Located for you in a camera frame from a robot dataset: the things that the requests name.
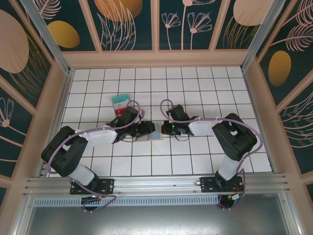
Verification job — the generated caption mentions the beige card holder blue sleeves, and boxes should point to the beige card holder blue sleeves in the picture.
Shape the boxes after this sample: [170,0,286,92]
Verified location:
[135,119,164,142]

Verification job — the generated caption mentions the clear acrylic card box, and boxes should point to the clear acrylic card box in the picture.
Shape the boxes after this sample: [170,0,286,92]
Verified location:
[111,94,134,118]

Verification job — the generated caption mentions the grey metal sheet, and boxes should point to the grey metal sheet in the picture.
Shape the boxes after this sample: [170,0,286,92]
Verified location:
[24,205,291,235]

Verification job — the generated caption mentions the green circuit board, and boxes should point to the green circuit board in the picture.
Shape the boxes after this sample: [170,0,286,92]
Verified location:
[229,193,245,204]

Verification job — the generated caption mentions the purple cable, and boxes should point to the purple cable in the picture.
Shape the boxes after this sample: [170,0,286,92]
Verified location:
[160,99,264,211]
[45,100,140,213]

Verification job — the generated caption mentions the wide aluminium base rail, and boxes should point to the wide aluminium base rail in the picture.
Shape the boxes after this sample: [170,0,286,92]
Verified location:
[23,173,291,196]

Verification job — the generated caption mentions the slotted grey cable duct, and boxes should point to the slotted grey cable duct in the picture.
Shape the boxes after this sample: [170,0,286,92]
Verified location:
[31,194,282,208]

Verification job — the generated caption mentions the aluminium corner post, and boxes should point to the aluminium corner post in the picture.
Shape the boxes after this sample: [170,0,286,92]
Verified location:
[19,0,71,76]
[241,0,282,71]

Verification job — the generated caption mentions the aluminium frame bar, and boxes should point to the aluminium frame bar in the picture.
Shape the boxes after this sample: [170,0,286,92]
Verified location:
[278,193,303,235]
[13,195,35,235]

